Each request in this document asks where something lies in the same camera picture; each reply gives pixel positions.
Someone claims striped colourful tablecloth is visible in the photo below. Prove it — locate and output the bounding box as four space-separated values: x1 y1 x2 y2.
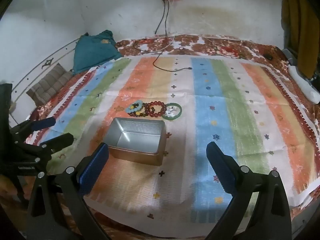
0 34 320 240

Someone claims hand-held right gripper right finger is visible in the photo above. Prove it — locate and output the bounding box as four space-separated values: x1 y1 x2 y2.
206 141 292 240

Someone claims light blue yellow bead bracelet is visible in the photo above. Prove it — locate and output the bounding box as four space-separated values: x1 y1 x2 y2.
125 103 142 113

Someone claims brown striped cushion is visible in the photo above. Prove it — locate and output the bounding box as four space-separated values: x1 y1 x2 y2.
26 63 73 105

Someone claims red bead bracelet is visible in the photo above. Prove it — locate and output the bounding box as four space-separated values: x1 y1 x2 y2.
144 101 167 117

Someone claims black charging cable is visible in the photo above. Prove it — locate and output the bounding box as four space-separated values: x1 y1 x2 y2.
152 1 193 72

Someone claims teal cloth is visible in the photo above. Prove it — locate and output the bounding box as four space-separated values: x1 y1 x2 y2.
72 30 123 75

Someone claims white rolled cloth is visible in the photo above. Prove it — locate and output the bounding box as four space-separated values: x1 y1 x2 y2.
287 65 320 103

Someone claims striped patterned cloth mat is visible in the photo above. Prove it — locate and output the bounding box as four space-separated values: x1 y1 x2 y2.
24 55 320 232

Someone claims white cable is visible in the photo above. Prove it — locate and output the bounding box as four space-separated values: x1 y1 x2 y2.
145 0 175 54

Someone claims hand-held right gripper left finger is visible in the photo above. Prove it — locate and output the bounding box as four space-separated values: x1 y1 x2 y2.
26 142 110 240

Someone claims multicolour glass bead bracelet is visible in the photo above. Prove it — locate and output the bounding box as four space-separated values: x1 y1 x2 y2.
127 100 148 117

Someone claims green jade bangle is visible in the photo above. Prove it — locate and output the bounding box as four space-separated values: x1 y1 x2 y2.
161 103 182 120

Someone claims metal tin box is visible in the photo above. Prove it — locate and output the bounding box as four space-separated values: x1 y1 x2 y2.
103 117 167 166

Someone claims metal bed rail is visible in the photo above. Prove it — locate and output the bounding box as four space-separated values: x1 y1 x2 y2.
5 36 83 135

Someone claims yellow curtain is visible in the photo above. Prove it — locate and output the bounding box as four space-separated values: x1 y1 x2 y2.
281 0 320 78

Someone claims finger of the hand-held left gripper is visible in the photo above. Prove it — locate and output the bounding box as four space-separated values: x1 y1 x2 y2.
9 117 56 137
23 133 74 165

